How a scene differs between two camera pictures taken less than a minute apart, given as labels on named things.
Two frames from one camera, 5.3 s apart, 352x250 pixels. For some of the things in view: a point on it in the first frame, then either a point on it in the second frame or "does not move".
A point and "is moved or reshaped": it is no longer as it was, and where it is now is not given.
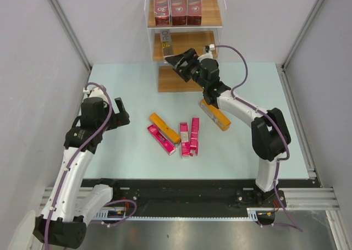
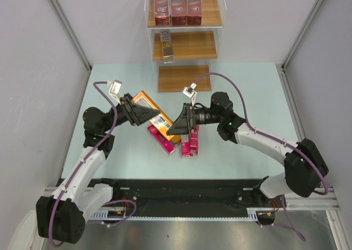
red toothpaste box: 178,7 does not move
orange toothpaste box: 218,116 is moved or reshaped
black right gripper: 192,57 → 186,121
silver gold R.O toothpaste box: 166,41 does not move
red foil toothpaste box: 161,7 does not move
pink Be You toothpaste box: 161,140 does not move
